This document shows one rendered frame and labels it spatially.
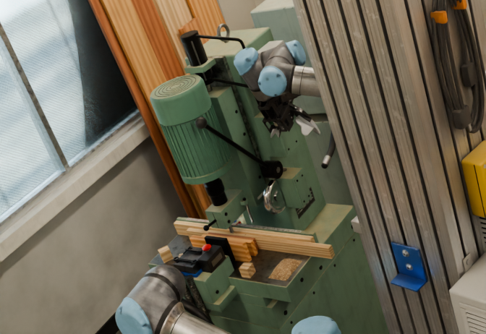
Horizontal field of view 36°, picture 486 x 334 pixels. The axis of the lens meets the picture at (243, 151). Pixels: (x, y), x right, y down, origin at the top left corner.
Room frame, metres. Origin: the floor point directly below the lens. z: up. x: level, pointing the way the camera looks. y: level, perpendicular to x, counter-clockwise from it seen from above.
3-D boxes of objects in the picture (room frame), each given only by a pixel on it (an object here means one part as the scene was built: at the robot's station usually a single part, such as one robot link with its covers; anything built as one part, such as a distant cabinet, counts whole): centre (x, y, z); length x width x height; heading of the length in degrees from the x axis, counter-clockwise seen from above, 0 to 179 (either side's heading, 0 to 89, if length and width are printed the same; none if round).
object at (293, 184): (2.25, -0.11, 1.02); 0.09 x 0.07 x 0.12; 46
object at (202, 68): (2.32, 0.03, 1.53); 0.08 x 0.08 x 0.17; 46
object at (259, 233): (2.23, 0.10, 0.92); 0.60 x 0.02 x 0.05; 46
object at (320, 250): (2.16, 0.06, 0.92); 0.60 x 0.02 x 0.04; 46
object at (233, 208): (2.24, 0.11, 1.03); 0.14 x 0.07 x 0.09; 136
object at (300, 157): (2.43, -0.07, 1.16); 0.22 x 0.22 x 0.72; 46
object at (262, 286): (2.14, 0.19, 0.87); 0.61 x 0.30 x 0.06; 46
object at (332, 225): (2.31, 0.04, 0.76); 0.57 x 0.45 x 0.09; 136
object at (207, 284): (2.08, 0.25, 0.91); 0.15 x 0.14 x 0.09; 46
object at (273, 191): (2.23, -0.05, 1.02); 0.12 x 0.03 x 0.12; 136
